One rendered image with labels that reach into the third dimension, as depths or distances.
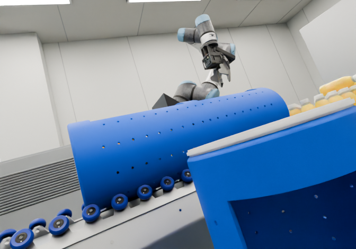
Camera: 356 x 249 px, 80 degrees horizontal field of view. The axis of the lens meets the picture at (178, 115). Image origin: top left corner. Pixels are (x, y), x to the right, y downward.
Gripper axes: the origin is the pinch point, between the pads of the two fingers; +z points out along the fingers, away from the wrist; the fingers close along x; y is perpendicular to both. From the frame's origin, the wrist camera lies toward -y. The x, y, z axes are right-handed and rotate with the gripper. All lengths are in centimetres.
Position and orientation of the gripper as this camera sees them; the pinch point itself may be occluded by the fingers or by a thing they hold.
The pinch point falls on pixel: (225, 82)
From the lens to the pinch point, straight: 102.6
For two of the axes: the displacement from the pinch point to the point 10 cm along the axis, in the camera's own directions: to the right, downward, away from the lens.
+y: -8.9, 1.4, -4.3
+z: 2.5, 9.4, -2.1
